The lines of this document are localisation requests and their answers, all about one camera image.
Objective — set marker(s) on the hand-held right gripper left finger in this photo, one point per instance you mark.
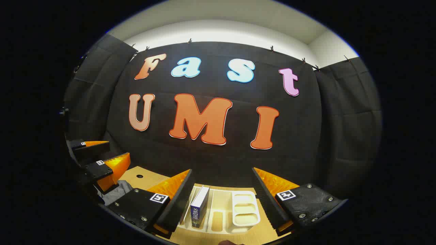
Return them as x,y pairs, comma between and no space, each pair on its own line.
177,204

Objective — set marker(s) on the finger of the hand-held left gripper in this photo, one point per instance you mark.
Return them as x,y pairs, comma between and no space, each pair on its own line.
98,172
92,149

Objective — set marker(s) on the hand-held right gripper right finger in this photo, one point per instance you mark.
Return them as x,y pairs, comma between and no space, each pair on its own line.
267,204

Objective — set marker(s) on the white bookshelf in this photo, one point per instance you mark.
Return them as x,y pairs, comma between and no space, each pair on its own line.
245,204

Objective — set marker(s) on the blue cover book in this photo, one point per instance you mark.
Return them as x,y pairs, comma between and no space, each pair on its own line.
199,207

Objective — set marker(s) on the grey schoolbag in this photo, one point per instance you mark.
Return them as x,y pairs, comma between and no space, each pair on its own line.
117,192

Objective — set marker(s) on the row of black cloth clips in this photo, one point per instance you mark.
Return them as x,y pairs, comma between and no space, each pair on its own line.
271,49

